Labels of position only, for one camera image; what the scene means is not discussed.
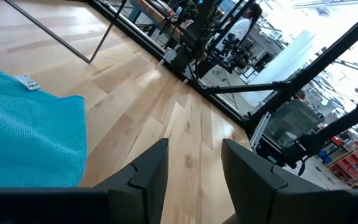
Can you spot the silver aluminium extrusion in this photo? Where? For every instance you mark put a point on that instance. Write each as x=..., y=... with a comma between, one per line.
x=259, y=130

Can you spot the rack with red bins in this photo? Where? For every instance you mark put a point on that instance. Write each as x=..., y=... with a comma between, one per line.
x=357, y=158

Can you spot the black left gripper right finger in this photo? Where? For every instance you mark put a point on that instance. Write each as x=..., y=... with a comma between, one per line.
x=250, y=186

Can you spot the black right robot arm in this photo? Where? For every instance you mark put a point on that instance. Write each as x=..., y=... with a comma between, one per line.
x=194, y=34

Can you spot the black background robot arm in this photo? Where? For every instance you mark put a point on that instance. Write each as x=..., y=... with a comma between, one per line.
x=346, y=121

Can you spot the background robot with green lights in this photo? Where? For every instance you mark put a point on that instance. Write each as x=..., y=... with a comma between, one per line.
x=238, y=57

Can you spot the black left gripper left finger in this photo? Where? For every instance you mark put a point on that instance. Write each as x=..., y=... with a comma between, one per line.
x=149, y=186

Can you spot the person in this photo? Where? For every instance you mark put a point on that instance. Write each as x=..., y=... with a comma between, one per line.
x=241, y=28

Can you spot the teal microfibre cloth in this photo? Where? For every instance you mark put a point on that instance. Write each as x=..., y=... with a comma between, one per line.
x=26, y=137

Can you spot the black metal rig frame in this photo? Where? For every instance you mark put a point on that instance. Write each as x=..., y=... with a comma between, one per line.
x=294, y=84

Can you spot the wooden background workbench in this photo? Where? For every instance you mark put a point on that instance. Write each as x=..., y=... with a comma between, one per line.
x=154, y=12

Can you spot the black mesh office chair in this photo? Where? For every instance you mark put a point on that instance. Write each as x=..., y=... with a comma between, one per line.
x=291, y=121

